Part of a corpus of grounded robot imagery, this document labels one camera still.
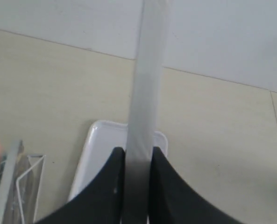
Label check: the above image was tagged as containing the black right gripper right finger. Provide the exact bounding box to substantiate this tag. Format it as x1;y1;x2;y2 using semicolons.
148;147;240;224

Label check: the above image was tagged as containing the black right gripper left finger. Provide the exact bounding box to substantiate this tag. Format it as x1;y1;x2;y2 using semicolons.
37;147;125;224

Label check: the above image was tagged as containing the blue moon cover book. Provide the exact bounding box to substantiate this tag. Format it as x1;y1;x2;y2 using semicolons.
121;0;171;224

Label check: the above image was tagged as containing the dark cover leaning book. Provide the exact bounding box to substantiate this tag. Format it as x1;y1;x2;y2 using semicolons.
0;140;28;224

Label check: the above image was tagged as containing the white plastic tray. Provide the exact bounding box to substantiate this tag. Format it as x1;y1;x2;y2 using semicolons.
67;119;169;203

